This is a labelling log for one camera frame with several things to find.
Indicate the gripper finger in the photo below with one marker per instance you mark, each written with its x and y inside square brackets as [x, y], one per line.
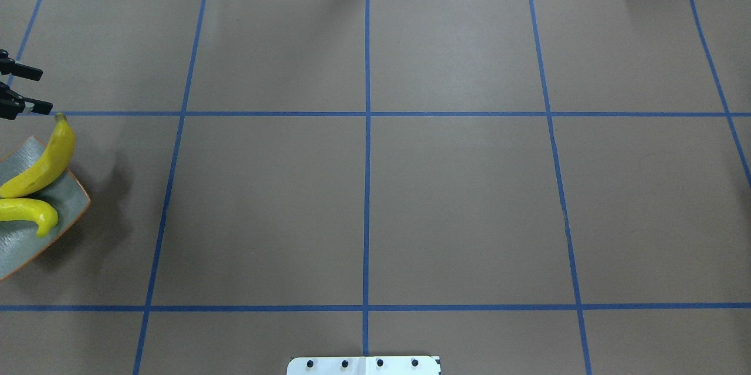
[10, 66]
[13, 104]

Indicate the deep yellow banana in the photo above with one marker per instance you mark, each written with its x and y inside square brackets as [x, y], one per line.
[50, 165]

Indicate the light yellow banana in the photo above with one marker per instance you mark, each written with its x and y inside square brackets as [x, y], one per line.
[30, 210]

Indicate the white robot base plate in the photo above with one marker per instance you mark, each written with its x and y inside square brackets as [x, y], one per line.
[365, 365]

